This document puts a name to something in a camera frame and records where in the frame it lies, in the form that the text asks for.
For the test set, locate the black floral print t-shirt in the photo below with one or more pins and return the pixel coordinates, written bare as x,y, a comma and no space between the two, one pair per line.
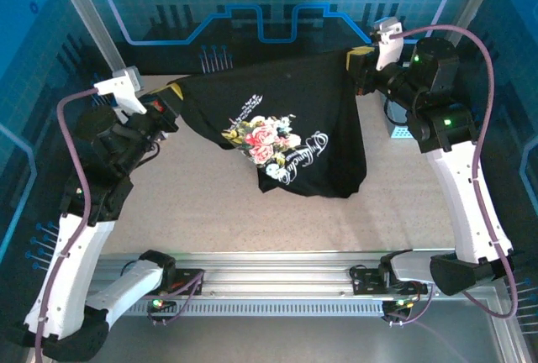
319,102

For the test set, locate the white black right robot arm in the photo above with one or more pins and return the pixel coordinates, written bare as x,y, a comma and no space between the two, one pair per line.
471,212

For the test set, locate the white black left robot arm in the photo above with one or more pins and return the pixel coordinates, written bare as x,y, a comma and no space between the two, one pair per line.
71,270

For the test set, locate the grey perforated plastic basket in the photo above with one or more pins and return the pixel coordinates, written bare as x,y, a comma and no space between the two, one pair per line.
401,132

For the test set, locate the small LED circuit board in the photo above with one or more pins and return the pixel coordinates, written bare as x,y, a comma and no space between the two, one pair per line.
159,302
399,303

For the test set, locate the grey metal front panel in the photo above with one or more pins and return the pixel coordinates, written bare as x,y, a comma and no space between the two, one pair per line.
273,338

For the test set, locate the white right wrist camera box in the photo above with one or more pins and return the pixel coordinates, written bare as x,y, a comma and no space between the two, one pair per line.
386,48

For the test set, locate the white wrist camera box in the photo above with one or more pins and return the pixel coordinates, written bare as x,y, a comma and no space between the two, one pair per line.
122,90
386,48

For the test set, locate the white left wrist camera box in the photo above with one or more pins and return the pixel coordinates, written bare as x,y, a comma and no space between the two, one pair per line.
122,90

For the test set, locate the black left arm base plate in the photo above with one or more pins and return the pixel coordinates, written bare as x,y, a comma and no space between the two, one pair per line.
191,283

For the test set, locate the aluminium mounting rail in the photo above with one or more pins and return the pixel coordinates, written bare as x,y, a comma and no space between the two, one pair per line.
273,270

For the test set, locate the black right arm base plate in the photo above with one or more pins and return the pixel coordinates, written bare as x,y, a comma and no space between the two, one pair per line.
365,281

